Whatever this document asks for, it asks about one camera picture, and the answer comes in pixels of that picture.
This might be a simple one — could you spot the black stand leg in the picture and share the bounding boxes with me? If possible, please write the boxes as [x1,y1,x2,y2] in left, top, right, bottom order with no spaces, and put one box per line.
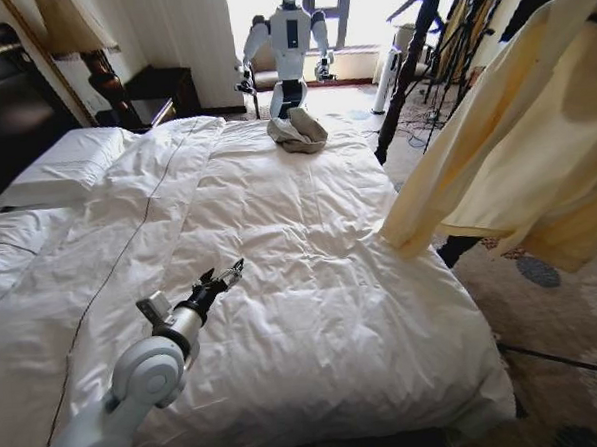
[498,336,597,380]

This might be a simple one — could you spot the black tripod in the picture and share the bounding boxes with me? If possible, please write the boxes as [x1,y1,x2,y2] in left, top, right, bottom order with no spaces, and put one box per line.
[416,0,505,124]

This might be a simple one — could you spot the grey crumpled clothes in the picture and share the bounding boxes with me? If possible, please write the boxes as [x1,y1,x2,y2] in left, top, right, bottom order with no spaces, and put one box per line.
[265,106,329,157]

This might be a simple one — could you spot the white pillow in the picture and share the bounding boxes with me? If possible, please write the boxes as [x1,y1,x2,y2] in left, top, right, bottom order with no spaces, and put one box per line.
[0,124,143,213]

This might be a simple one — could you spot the table lamp with beige shade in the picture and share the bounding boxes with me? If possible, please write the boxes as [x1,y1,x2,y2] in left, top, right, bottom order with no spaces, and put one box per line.
[33,0,135,133]

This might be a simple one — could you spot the dark wooden nightstand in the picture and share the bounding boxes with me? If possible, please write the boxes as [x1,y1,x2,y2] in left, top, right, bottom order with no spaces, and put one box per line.
[92,62,205,139]

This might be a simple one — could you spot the dark headboard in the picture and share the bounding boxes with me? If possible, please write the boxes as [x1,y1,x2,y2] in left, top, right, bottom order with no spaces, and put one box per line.
[0,18,99,211]

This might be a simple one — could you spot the white tower appliance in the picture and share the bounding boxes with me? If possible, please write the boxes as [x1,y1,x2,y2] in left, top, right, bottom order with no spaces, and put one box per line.
[368,46,405,116]

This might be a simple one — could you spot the dark window frame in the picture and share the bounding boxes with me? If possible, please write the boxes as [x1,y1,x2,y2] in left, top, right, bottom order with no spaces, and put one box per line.
[311,0,371,52]

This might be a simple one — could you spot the yellow curtain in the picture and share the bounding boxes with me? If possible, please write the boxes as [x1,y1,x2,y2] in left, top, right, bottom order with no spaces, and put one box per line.
[446,0,523,71]

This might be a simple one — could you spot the white duvet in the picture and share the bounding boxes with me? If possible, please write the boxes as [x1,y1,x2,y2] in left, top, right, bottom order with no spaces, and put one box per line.
[0,100,520,447]

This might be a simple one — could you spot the white humanoid robot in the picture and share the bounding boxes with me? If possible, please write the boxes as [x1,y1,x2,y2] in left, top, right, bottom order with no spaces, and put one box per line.
[230,0,340,124]

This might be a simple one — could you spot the cream hanging garment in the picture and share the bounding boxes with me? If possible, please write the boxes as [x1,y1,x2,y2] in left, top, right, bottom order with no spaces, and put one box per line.
[366,0,597,284]

